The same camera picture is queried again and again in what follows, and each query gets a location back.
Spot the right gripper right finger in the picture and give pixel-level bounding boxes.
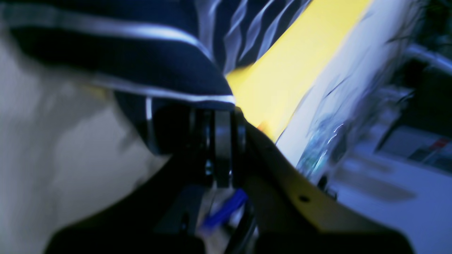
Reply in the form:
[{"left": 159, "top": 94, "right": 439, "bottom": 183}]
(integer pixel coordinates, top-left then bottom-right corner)
[{"left": 216, "top": 108, "right": 413, "bottom": 254}]

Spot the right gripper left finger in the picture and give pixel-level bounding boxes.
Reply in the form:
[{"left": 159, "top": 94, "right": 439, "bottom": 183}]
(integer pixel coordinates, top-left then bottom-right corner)
[{"left": 45, "top": 109, "right": 213, "bottom": 254}]

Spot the navy white striped T-shirt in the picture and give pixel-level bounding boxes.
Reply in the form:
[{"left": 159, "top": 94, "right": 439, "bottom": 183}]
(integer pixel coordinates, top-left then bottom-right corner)
[{"left": 1, "top": 0, "right": 310, "bottom": 154}]

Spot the yellow table cloth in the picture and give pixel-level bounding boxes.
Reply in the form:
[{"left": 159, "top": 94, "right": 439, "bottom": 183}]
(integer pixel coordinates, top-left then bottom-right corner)
[{"left": 227, "top": 0, "right": 372, "bottom": 141}]

